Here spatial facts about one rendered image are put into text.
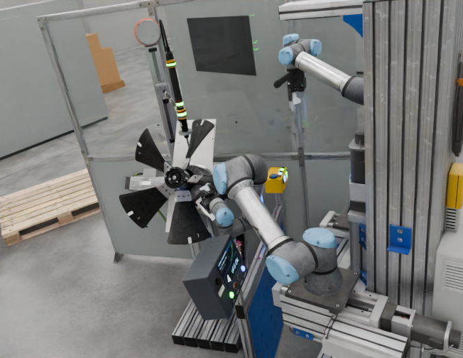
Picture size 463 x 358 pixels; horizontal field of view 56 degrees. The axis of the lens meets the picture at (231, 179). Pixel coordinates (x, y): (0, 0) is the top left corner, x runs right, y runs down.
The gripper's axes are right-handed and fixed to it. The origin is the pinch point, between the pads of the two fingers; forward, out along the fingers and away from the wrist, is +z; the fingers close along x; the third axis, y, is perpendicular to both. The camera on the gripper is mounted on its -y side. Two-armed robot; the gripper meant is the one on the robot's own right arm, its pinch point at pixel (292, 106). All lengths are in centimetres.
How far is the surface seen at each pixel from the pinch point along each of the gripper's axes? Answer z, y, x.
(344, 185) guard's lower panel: 71, 19, 46
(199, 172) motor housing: 31, -53, -14
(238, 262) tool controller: 33, -8, -87
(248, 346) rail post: 88, -14, -80
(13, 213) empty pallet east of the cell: 134, -332, 88
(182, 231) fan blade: 49, -54, -45
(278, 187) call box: 46.1, -11.4, -3.5
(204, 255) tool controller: 24, -18, -94
